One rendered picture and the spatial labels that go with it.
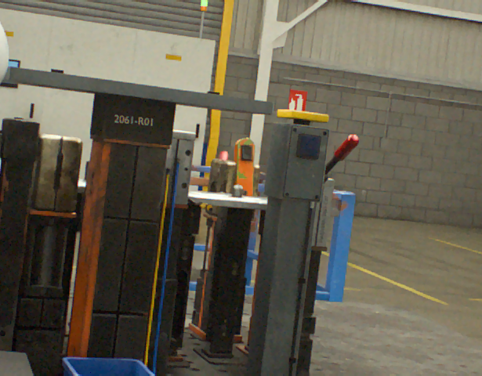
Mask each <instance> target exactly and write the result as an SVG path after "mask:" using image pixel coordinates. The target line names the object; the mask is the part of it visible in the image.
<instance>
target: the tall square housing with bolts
mask: <svg viewBox="0 0 482 376"><path fill-rule="evenodd" d="M195 136H196V134H195V133H194V132H186V131H180V130H173V137H172V145H170V149H168V153H167V160H166V167H165V181H164V187H163V194H162V200H161V202H160V205H159V207H160V214H159V220H153V221H155V222H157V223H158V235H157V241H156V248H155V255H154V268H153V274H152V281H151V288H150V301H149V309H148V313H144V314H145V315H146V316H147V328H146V335H145V342H144V349H143V359H142V363H143V364H144V365H145V366H146V367H147V368H148V369H149V370H150V371H151V372H152V373H153V374H154V375H155V376H166V368H167V362H168V355H169V349H170V342H171V334H172V322H173V315H174V308H175V302H176V289H177V281H178V280H177V279H176V278H175V275H176V262H177V255H178V248H179V235H180V228H181V222H182V214H183V209H188V204H187V201H188V194H189V187H190V174H191V167H192V160H193V153H194V141H195ZM191 140H192V141H191Z"/></svg>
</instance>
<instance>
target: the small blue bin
mask: <svg viewBox="0 0 482 376"><path fill-rule="evenodd" d="M62 365H63V367H64V372H63V376H155V375H154V374H153V373H152V372H151V371H150V370H149V369H148V368H147V367H146V366H145V365H144V364H143V363H142V362H140V361H139V360H130V359H104V358H81V357H65V358H63V362H62Z"/></svg>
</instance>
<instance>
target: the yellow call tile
mask: <svg viewBox="0 0 482 376"><path fill-rule="evenodd" d="M277 117H278V118H287V119H292V120H294V121H293V124H294V125H306V126H310V122H320V123H328V121H329V116H328V115H325V114H314V113H307V112H302V111H295V110H279V111H278V112H277Z"/></svg>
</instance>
